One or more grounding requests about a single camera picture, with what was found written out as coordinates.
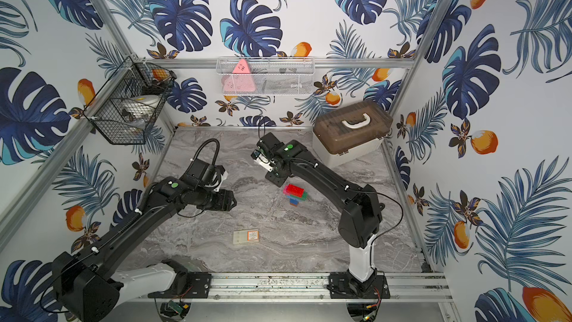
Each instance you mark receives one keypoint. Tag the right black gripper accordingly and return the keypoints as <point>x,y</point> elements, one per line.
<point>275,181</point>

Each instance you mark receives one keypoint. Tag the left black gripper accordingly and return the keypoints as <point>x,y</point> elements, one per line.
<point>224,200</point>

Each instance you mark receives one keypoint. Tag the pink square lego brick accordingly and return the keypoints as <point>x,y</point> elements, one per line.
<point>287,191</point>

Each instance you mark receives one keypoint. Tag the red long lego brick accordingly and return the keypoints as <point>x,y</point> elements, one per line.
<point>295,190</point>

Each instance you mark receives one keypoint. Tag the light blue long lego brick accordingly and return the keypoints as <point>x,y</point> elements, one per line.
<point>295,198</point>

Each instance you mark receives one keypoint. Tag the green long lego brick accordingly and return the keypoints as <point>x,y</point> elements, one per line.
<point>304,197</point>

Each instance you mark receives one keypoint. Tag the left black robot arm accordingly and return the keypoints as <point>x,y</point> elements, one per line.
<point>87,285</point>

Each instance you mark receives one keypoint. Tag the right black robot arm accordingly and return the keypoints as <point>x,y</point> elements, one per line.
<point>359,205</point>

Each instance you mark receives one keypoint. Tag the pink triangle object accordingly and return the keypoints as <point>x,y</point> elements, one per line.
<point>240,80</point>

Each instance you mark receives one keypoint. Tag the white eraser with orange label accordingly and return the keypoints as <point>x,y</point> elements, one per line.
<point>246,237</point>

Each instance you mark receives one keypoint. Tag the brown lidded storage box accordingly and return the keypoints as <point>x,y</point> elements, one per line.
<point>350,132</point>

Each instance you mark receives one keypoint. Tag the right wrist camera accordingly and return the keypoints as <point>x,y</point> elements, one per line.
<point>261,159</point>

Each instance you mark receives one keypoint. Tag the white mesh wall basket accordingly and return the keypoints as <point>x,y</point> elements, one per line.
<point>274,76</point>

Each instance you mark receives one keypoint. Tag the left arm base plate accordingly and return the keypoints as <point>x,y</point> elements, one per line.
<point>188,285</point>

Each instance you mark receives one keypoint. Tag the black wire basket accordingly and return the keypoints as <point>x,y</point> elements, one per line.
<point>126,109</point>

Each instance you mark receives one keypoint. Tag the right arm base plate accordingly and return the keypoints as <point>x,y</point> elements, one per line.
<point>342,285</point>

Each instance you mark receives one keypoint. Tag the aluminium front rail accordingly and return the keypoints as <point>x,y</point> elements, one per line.
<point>281,287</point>

